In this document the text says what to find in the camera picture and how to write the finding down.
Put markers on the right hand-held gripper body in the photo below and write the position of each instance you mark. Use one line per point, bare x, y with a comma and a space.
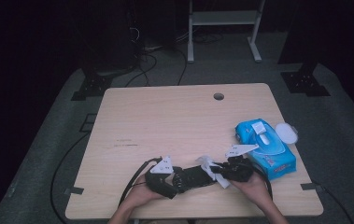
240, 169

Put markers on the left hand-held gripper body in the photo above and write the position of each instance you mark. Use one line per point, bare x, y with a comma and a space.
160, 182

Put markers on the white wet wipe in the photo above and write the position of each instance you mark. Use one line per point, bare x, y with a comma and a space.
207, 163

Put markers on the blue toy car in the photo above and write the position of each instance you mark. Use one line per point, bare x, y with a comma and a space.
196, 178

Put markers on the blue wet wipe pack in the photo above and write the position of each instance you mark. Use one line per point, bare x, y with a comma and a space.
274, 161

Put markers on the person's left hand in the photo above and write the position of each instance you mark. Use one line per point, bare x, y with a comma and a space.
140, 196

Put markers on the person's right hand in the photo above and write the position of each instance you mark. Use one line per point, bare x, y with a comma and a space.
255, 189

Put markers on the white oval lid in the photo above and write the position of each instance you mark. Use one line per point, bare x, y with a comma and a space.
286, 133

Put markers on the grey tape strip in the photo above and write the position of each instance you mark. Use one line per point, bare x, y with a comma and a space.
73, 190
311, 186

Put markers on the black stand base plate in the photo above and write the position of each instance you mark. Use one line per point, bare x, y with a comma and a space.
305, 82
92, 87

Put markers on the white metal desk frame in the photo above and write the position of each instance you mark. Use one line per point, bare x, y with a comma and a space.
224, 18

